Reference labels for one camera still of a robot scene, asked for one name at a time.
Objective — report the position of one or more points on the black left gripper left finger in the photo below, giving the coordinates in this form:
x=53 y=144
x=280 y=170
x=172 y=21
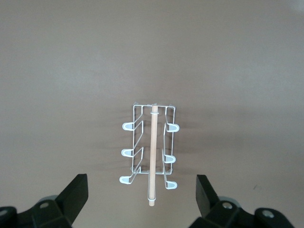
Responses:
x=71 y=197

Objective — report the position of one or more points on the brown table cover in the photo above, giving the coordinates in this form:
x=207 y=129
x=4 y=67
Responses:
x=71 y=71

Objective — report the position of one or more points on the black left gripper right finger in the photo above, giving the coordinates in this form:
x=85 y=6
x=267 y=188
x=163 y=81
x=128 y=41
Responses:
x=206 y=197

